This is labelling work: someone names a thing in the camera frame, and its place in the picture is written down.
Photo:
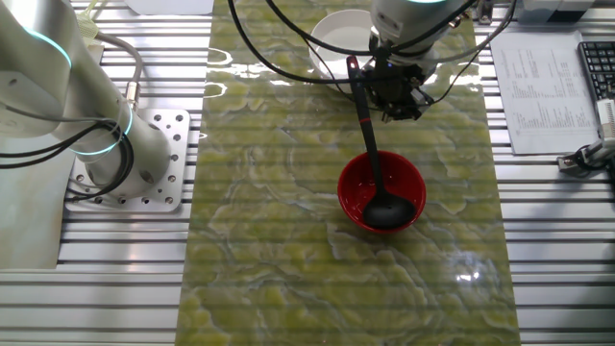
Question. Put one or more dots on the blank white paper sheet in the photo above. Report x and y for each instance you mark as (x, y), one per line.
(168, 6)

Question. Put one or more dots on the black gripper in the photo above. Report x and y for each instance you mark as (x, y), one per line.
(396, 77)

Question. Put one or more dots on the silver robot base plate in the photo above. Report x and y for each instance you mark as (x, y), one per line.
(175, 144)

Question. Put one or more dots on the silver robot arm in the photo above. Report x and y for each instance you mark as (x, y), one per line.
(48, 86)

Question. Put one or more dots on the paper with dense printed table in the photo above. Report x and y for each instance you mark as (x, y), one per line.
(543, 96)

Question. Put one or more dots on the black keyboard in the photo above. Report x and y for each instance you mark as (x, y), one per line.
(600, 67)

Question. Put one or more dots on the small metal bracket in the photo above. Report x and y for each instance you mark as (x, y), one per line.
(484, 12)

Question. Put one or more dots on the yellow-green fly swatter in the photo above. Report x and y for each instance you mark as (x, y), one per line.
(89, 26)

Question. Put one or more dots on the green marble pattern mat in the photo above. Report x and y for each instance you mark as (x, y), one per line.
(288, 264)

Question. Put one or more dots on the red bowl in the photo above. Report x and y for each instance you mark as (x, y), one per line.
(355, 187)

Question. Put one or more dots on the small camera mount clamp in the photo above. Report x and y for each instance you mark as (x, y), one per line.
(583, 158)

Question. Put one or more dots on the black ladle with red tip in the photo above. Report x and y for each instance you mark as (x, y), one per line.
(386, 211)

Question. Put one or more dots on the grey metal box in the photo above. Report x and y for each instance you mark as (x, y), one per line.
(552, 7)

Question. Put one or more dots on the white bowl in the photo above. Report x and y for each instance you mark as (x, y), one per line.
(336, 33)

